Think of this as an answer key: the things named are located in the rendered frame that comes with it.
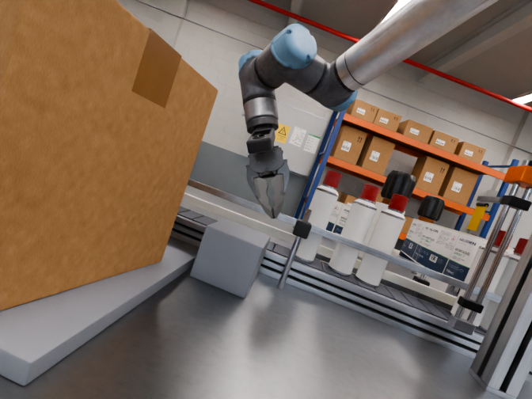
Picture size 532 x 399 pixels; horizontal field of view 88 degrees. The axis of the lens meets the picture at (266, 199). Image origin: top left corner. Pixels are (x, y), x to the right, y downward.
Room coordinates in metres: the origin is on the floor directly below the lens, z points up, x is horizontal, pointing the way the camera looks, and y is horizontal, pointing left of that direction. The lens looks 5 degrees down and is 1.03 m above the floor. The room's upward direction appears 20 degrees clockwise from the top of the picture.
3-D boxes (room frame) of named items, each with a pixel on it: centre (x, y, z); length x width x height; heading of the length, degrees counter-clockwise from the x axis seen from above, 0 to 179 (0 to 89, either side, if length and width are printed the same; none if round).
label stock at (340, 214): (1.12, -0.34, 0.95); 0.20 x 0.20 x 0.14
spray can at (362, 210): (0.61, -0.21, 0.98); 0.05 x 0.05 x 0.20
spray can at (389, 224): (0.60, -0.27, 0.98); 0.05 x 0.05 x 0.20
